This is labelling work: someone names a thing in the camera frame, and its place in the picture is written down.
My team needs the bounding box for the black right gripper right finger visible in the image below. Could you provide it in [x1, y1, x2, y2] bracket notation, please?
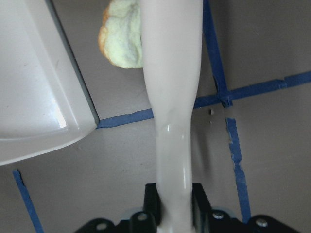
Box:
[192, 183, 211, 228]

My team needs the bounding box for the beige plastic dustpan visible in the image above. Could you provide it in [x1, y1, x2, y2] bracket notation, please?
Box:
[0, 0, 99, 165]

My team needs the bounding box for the yellow apple piece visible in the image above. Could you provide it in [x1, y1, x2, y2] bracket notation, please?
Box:
[98, 0, 143, 69]

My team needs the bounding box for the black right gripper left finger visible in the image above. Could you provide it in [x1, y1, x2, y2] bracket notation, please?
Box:
[143, 183, 161, 226]

